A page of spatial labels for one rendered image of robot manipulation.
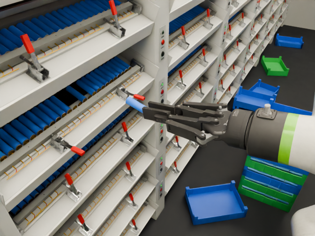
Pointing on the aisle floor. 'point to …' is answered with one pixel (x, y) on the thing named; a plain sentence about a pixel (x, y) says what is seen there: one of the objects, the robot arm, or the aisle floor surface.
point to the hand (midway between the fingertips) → (159, 112)
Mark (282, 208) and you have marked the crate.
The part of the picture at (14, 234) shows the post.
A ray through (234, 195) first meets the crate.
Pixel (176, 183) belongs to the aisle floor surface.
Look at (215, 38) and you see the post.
